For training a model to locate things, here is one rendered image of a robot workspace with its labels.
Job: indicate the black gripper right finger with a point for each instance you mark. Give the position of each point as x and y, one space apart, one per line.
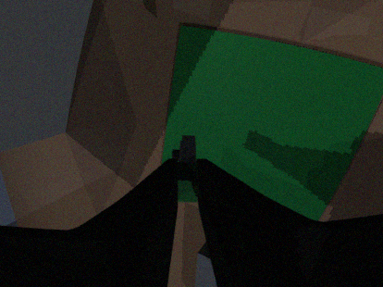
256 242

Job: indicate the green square mat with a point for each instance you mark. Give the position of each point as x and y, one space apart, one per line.
284 119

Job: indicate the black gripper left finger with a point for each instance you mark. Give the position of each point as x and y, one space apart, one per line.
127 245

